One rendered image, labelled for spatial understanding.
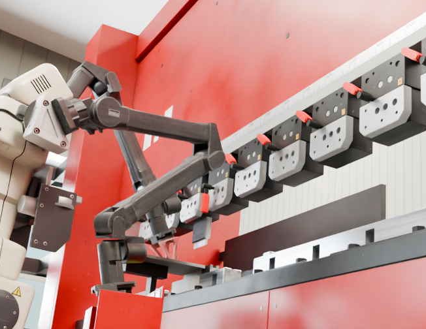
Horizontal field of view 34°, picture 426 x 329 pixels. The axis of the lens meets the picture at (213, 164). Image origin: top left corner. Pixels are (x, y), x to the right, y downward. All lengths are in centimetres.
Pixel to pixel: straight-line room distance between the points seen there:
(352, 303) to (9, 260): 81
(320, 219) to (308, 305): 122
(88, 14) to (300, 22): 380
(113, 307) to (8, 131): 49
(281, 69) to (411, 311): 102
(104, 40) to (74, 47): 277
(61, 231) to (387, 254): 83
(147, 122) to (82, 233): 136
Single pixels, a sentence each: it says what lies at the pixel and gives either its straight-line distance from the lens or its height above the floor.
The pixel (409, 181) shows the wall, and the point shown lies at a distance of 491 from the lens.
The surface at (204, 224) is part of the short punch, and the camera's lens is 233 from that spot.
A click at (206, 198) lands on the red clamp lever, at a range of 221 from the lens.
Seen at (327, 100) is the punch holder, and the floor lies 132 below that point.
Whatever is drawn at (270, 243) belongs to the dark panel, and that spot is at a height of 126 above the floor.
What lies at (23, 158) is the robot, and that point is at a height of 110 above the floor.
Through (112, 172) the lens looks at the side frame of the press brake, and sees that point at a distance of 322.
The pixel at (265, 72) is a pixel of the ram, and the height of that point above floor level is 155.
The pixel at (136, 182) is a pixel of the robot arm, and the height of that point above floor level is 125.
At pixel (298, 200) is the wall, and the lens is 559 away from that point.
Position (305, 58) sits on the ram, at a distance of 195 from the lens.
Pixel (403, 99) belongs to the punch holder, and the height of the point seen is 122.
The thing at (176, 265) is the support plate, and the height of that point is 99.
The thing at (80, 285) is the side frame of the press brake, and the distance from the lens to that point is 307.
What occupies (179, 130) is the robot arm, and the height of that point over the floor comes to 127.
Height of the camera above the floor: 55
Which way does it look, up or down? 20 degrees up
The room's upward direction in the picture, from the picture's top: 6 degrees clockwise
